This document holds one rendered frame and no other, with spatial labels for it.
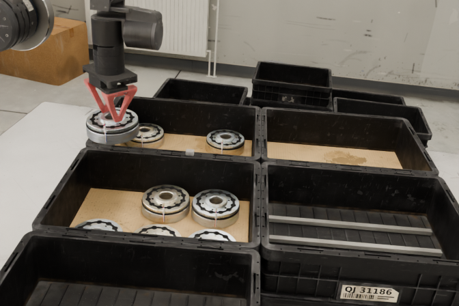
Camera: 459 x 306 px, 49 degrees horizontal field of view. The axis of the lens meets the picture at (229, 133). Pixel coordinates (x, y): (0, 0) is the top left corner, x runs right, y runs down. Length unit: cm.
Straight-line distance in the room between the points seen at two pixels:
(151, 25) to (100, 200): 44
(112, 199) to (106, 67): 33
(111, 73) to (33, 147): 75
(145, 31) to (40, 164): 77
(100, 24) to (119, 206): 41
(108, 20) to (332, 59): 333
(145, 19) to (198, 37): 316
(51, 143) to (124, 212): 63
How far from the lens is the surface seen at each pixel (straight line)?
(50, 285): 98
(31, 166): 158
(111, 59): 96
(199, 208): 107
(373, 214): 120
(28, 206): 141
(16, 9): 136
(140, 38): 92
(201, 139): 141
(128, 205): 114
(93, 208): 114
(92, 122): 103
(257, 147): 117
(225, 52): 420
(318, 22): 407
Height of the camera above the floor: 149
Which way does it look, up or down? 27 degrees down
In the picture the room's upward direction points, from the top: 4 degrees clockwise
